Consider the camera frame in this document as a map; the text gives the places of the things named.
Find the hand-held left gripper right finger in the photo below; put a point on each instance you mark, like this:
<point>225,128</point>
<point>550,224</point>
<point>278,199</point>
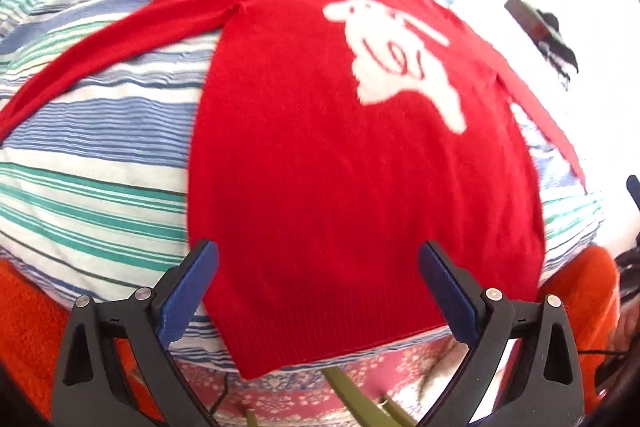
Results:
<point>447,292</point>

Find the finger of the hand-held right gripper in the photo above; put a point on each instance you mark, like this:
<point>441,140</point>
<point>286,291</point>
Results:
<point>634,192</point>

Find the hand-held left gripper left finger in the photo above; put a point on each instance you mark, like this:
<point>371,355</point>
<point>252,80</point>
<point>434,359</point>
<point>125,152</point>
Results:
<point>187,292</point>

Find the red sweater with white rabbit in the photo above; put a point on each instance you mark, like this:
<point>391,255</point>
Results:
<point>320,187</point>

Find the blue green striped bed sheet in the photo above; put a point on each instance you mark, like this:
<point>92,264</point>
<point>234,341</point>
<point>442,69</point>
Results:
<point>100,177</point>

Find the pink patterned rug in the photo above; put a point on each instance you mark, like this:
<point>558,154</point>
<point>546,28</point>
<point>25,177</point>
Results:
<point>300,392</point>

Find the orange fleece blanket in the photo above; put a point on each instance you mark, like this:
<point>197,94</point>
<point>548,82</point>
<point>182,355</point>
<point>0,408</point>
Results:
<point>25,332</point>

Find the olive green frame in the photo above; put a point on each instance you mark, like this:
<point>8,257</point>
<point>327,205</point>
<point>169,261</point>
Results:
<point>360,399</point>

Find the dark wall-mounted object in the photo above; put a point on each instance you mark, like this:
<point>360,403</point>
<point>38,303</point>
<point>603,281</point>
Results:
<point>547,34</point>

